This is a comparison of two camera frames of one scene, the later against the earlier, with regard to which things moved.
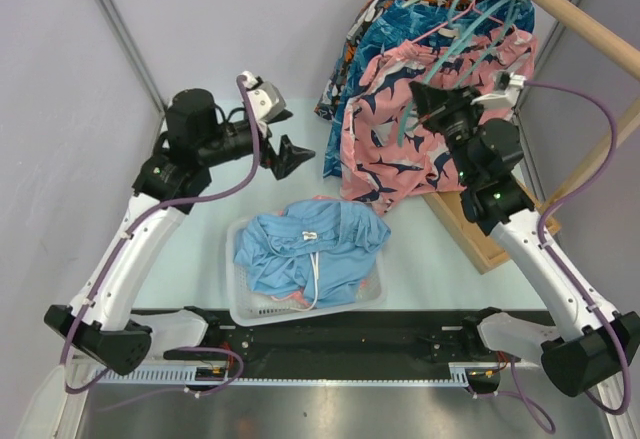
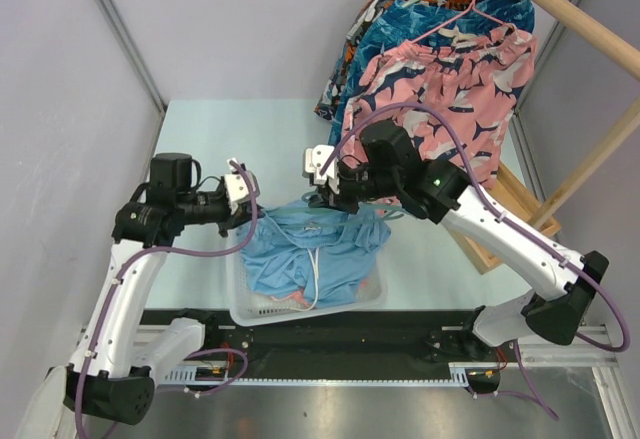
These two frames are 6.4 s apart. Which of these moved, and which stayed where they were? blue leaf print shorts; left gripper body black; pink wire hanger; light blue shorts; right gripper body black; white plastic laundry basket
Moved: left gripper body black; right gripper body black
Stayed: pink wire hanger; light blue shorts; blue leaf print shorts; white plastic laundry basket
